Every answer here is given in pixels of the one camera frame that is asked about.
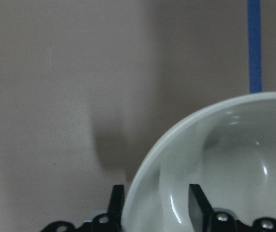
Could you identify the white ceramic bowl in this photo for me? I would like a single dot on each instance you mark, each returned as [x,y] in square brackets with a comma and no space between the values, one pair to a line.
[229,149]

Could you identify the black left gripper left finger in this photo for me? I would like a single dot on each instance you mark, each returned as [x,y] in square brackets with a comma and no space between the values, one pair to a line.
[110,221]

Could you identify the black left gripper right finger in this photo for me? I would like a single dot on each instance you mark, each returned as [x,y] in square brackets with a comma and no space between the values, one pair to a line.
[205,218]

